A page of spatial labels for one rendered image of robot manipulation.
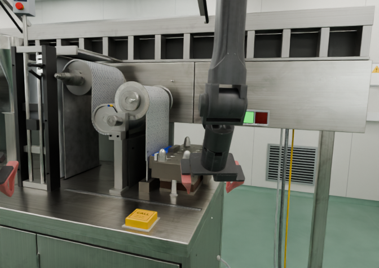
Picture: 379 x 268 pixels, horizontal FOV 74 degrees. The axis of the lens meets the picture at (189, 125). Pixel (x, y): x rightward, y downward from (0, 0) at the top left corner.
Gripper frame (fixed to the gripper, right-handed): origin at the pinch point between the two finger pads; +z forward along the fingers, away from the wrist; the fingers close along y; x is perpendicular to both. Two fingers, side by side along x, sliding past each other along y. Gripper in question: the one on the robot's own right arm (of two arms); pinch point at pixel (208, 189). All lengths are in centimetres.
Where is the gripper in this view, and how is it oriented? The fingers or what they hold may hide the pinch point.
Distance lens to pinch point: 63.8
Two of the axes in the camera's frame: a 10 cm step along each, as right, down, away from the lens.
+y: -9.9, -0.1, -1.2
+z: -0.8, 8.1, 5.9
